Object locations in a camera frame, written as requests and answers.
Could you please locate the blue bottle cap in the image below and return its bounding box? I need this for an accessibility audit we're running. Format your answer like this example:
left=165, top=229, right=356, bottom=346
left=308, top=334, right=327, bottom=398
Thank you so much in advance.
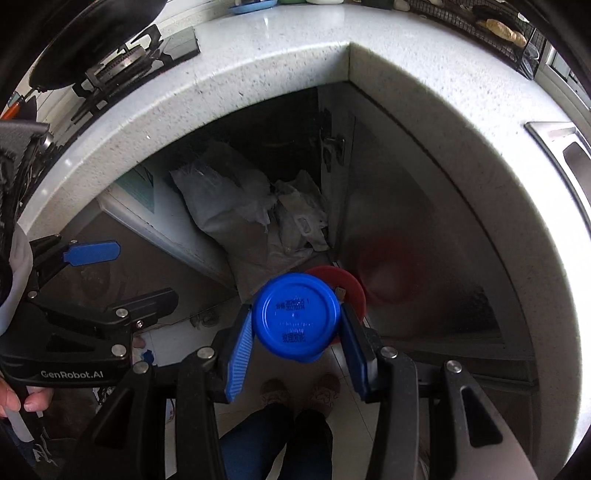
left=252, top=273, right=341, bottom=363

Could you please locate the red trash bin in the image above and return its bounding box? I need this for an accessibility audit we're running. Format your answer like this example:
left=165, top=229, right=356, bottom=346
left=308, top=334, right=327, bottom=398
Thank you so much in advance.
left=305, top=265, right=367, bottom=321

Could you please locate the person left hand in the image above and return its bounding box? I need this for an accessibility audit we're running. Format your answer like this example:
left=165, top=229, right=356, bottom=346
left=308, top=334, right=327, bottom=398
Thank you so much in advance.
left=0, top=378, right=54, bottom=418

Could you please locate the pink left slipper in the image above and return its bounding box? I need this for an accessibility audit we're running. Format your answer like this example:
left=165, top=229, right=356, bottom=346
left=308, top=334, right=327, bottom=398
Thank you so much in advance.
left=260, top=378, right=290, bottom=407

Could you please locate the white woven sack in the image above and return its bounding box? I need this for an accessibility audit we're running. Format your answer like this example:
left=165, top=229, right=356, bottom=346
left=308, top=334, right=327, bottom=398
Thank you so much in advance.
left=171, top=160, right=329, bottom=300

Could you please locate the black gas stove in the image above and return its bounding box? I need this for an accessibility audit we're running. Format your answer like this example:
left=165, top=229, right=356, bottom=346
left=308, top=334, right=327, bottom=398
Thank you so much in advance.
left=28, top=24, right=200, bottom=146

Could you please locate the black wok with lid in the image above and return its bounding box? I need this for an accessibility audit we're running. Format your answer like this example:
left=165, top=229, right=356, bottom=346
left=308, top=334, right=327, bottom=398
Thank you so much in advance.
left=29, top=0, right=166, bottom=92

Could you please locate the stainless steel sink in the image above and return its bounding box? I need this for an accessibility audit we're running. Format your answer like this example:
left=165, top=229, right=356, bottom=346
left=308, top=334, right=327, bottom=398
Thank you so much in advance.
left=525, top=122, right=591, bottom=227

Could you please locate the blue saucer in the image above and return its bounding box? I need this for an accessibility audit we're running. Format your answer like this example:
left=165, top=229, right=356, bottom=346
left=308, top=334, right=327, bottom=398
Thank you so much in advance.
left=228, top=0, right=278, bottom=15

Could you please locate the ginger root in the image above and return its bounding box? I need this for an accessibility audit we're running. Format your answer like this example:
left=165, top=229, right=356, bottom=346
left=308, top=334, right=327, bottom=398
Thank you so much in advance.
left=478, top=19, right=527, bottom=48

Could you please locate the black frying pan orange handle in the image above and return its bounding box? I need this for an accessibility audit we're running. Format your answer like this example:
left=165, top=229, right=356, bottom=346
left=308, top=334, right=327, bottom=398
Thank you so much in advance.
left=1, top=90, right=37, bottom=121

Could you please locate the black wire spice rack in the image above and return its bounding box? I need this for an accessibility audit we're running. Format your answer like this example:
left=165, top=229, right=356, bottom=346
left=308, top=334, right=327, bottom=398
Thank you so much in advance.
left=409, top=1, right=546, bottom=80

